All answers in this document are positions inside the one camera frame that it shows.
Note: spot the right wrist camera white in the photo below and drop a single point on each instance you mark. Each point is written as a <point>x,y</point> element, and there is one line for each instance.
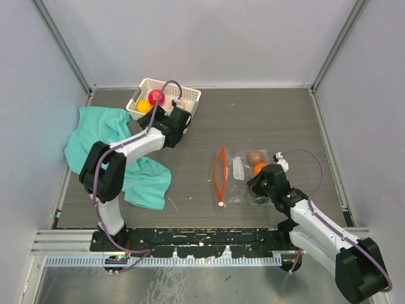
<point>279,159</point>

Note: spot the dark green fake avocado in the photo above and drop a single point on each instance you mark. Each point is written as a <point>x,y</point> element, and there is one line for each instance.
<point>262,200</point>

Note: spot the grey slotted cable duct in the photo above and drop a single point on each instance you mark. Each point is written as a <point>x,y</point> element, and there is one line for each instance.
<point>110,261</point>

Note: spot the red fake apple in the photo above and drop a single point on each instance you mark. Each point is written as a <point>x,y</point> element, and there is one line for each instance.
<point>156,97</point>

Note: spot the yellow fake lemon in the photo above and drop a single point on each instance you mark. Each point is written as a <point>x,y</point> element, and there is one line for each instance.
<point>143,106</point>

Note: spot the orange fake orange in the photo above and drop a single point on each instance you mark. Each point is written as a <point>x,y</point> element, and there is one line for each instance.
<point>258,168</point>

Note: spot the clear zip bag orange seal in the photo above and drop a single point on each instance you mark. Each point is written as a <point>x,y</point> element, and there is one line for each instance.
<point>230,174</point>

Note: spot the white perforated plastic basket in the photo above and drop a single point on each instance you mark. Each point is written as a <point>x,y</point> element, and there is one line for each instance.
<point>189,100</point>

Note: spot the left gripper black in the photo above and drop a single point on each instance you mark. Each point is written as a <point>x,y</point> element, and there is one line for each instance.
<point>159,114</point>

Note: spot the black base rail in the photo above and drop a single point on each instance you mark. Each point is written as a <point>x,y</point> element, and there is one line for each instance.
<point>204,243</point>

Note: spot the teal cloth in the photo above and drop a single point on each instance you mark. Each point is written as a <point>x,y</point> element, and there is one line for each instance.
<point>146,181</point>

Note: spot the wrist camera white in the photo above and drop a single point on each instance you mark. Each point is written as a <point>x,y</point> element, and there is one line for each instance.
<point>279,159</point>
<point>178,102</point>

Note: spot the brown fake kiwi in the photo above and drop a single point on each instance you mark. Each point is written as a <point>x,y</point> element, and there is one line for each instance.
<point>255,158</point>

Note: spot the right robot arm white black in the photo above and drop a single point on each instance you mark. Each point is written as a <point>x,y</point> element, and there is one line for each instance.
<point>356,264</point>

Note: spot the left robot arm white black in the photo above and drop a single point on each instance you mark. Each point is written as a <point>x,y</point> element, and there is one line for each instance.
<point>103,172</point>

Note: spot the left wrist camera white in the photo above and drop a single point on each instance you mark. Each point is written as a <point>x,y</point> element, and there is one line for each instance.
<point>178,102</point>

